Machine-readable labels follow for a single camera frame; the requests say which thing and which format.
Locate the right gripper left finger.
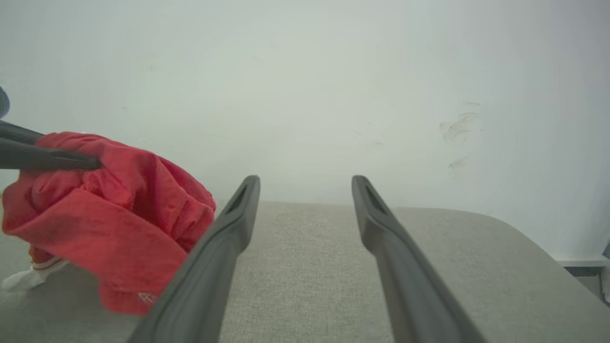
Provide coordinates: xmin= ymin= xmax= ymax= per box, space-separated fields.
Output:
xmin=126 ymin=175 xmax=261 ymax=343

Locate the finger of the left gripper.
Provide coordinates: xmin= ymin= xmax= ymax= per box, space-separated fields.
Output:
xmin=0 ymin=121 xmax=44 ymax=145
xmin=0 ymin=138 xmax=103 ymax=171

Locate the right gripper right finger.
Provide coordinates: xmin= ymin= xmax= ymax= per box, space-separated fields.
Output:
xmin=352 ymin=175 xmax=487 ymax=343

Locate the white wall baseboard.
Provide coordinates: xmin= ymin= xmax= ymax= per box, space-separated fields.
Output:
xmin=555 ymin=254 xmax=610 ymax=268

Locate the red and white garment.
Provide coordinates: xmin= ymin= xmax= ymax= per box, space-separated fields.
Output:
xmin=0 ymin=131 xmax=217 ymax=315

